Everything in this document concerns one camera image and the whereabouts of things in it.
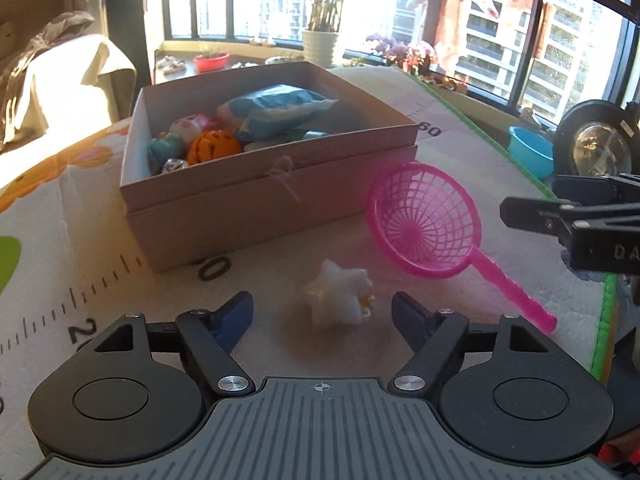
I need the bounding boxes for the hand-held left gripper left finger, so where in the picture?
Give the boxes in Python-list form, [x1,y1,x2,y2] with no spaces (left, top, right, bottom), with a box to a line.
[92,291,254,395]

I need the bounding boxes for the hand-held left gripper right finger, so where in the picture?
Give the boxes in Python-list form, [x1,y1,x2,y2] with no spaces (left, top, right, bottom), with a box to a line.
[391,291,553,395]

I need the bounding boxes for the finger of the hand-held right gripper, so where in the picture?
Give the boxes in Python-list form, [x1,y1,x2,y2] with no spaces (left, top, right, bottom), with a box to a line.
[500,196,581,236]
[552,174,640,203]

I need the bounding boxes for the white star toy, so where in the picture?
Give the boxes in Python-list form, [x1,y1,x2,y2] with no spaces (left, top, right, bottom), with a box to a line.
[303,258,375,329]

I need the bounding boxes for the pink plastic strainer scoop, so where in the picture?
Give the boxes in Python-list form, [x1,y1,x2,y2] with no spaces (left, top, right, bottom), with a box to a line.
[365,162,559,335]

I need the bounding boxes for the brown cardboard box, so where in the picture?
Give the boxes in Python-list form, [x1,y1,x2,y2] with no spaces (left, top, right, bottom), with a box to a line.
[120,61,420,274]

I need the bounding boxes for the orange plastic toy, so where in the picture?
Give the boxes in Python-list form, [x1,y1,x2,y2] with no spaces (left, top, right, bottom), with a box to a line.
[187,129,244,165]

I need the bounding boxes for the teal bird toy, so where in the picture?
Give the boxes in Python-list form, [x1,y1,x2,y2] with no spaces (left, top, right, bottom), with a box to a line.
[147,132,187,177]

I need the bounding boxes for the pink pig toy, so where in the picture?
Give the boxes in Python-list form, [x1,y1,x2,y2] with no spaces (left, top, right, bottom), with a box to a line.
[169,113,222,144]

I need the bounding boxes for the blue cotton pad packet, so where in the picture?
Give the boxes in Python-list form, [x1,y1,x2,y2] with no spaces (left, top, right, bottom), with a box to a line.
[217,85,339,142]

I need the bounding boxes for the blue basin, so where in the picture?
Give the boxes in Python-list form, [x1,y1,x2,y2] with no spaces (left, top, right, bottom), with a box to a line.
[508,126,555,180]

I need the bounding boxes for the hanging orange clothing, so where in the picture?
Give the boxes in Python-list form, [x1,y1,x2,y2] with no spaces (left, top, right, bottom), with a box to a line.
[406,0,502,82]

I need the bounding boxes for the pink flowering plants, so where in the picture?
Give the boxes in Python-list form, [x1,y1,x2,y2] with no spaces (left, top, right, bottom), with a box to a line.
[365,34,439,77]

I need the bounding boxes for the red basin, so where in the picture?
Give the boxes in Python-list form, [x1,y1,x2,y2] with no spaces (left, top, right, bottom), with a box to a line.
[193,52,231,74]

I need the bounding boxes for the white plant pot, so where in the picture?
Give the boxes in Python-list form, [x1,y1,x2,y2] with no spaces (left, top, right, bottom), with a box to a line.
[301,30,341,69]

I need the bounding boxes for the beige crumpled blanket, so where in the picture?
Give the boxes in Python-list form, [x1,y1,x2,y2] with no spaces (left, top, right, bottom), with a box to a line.
[0,11,97,147]

